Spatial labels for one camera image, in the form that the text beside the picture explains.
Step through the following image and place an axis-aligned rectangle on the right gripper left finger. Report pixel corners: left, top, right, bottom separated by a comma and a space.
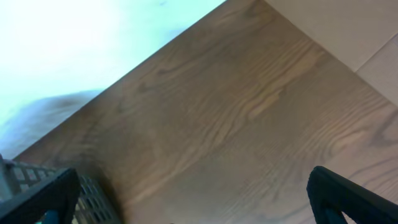
1, 168, 80, 223

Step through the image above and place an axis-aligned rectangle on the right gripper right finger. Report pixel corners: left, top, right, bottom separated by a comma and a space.
307, 166, 397, 224

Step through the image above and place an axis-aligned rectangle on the grey plastic basket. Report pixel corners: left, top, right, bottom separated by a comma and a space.
1, 158, 121, 224

